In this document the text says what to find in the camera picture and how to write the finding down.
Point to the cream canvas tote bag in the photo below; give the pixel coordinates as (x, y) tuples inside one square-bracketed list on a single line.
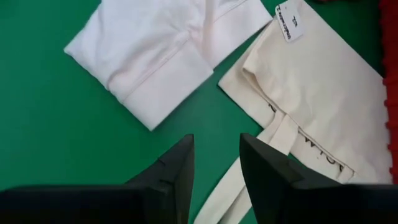
[(326, 93)]

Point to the white garment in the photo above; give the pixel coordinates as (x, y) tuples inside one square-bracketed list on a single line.
[(149, 56)]

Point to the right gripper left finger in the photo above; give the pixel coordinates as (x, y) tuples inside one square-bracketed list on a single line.
[(178, 174)]

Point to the white paper garment tag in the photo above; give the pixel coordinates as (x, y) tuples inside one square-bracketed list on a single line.
[(290, 21)]

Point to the red plastic laundry bin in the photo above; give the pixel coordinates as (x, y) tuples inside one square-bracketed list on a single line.
[(390, 62)]

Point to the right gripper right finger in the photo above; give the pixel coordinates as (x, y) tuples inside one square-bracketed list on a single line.
[(267, 174)]

